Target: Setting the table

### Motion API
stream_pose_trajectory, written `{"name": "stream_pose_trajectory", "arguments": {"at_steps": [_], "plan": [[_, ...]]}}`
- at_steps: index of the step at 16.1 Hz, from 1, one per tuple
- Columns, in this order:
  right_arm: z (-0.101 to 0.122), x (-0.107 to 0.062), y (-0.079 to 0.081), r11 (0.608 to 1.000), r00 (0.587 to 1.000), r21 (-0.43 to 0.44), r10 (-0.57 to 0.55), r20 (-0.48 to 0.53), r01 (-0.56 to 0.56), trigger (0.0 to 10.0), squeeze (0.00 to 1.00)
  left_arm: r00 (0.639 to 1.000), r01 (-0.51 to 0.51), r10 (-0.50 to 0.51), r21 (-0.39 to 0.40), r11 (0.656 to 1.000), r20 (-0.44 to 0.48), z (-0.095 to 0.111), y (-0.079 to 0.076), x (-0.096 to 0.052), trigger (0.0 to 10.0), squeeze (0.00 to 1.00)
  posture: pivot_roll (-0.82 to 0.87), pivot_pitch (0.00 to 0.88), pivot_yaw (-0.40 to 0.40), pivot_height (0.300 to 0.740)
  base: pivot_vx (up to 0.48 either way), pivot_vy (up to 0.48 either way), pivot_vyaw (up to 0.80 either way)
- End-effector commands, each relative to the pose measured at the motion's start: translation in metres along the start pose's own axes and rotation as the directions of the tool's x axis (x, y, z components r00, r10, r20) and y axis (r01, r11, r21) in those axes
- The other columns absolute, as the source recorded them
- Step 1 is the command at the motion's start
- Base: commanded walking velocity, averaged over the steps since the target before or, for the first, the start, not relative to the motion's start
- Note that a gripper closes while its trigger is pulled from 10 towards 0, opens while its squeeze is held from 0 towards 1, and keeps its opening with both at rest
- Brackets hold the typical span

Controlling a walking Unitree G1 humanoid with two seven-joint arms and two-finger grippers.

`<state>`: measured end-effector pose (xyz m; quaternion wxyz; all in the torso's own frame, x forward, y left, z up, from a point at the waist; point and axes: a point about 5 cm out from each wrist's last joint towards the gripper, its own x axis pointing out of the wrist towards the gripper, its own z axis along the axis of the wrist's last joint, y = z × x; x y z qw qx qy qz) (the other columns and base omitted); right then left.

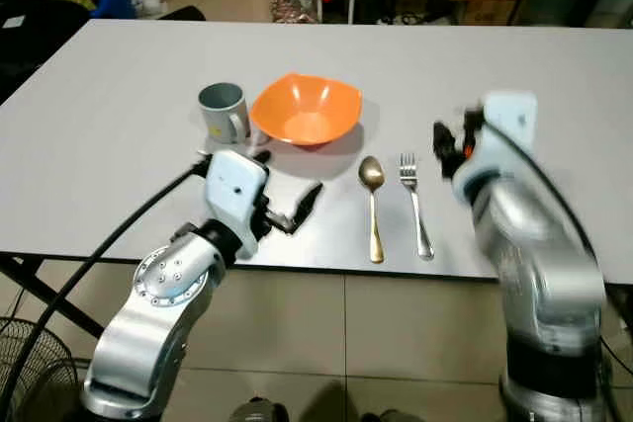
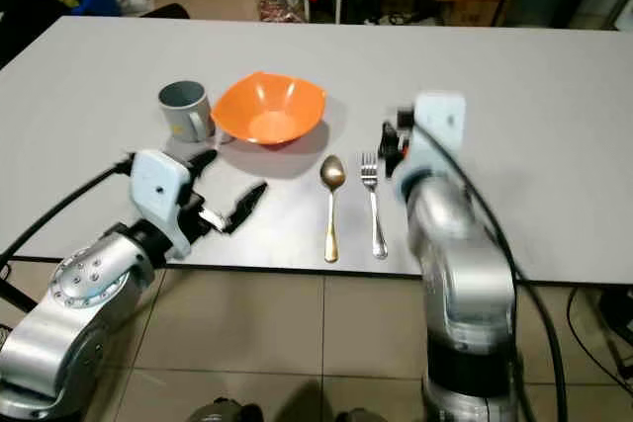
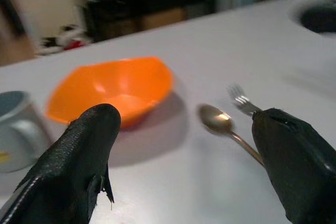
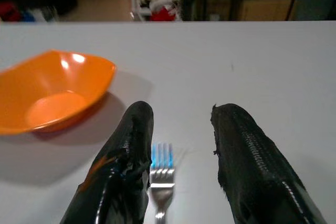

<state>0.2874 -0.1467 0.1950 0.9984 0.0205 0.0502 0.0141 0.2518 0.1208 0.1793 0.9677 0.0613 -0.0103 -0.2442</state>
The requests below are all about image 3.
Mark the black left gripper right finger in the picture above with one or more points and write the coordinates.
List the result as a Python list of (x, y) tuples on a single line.
[(296, 166)]

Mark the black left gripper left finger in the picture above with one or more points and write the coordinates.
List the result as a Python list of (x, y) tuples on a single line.
[(65, 161)]

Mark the grey mug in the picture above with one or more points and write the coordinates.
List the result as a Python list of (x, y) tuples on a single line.
[(18, 134)]

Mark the silver metal fork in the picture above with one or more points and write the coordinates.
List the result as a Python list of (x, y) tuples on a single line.
[(242, 102)]

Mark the orange plastic bowl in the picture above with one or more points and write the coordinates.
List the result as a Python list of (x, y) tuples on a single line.
[(105, 85)]

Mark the gold metal spoon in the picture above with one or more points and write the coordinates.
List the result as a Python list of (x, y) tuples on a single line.
[(216, 120)]

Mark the red cloth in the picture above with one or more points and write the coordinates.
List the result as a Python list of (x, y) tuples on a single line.
[(74, 43)]

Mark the white-rimmed dark round object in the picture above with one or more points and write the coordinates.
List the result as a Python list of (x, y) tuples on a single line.
[(317, 18)]

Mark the large brown cardboard box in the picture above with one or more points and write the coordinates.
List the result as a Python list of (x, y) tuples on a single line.
[(162, 19)]

